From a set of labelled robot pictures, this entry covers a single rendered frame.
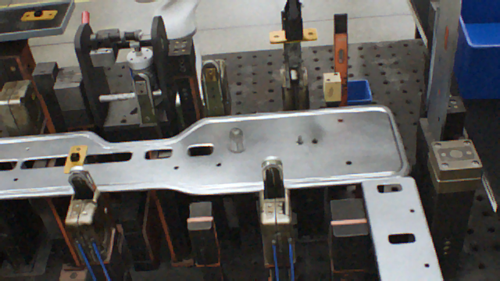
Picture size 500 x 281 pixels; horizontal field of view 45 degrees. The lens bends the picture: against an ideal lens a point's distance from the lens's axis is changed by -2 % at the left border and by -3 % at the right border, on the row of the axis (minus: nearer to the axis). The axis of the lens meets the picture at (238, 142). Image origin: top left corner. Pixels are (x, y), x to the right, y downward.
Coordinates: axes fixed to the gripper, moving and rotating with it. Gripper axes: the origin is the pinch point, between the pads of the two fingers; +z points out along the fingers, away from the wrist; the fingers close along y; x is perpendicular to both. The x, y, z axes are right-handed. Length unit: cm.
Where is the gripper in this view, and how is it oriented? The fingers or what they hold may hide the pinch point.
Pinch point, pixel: (293, 24)
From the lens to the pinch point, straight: 108.0
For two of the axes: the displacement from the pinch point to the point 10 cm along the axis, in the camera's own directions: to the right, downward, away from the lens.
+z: 1.1, 7.5, 6.5
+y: 0.0, 6.6, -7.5
